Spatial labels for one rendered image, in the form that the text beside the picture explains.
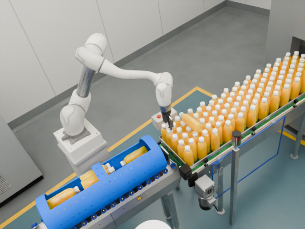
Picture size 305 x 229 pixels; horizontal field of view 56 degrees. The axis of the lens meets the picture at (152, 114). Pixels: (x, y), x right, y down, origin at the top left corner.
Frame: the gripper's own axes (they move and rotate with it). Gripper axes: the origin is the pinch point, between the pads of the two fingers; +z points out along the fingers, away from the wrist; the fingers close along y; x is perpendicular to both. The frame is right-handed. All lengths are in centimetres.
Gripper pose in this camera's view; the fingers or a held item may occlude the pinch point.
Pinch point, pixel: (169, 127)
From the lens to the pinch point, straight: 223.4
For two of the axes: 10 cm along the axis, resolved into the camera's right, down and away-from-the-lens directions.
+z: 1.6, 7.3, 6.6
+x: 8.3, -4.6, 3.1
